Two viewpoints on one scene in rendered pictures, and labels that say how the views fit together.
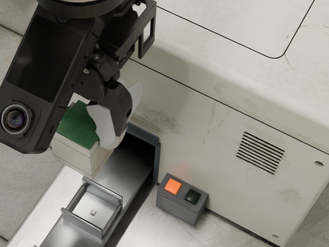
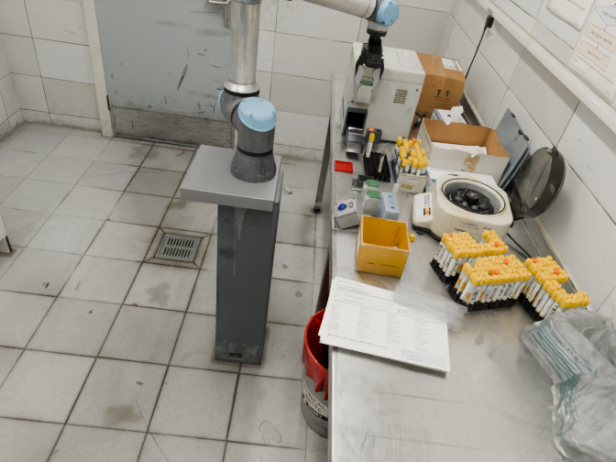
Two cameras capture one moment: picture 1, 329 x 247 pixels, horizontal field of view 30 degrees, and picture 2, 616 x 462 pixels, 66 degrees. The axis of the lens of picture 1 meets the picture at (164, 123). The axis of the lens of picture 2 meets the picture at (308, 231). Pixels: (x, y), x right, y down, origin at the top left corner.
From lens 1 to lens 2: 1.53 m
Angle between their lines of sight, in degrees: 28
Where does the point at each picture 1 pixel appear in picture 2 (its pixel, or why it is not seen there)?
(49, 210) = (337, 147)
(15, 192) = not seen: hidden behind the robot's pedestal
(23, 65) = (371, 49)
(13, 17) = not seen: hidden behind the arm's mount
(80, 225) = (354, 138)
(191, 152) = (378, 110)
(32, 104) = (376, 55)
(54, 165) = not seen: hidden behind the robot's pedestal
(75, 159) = (365, 94)
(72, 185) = (338, 141)
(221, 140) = (389, 97)
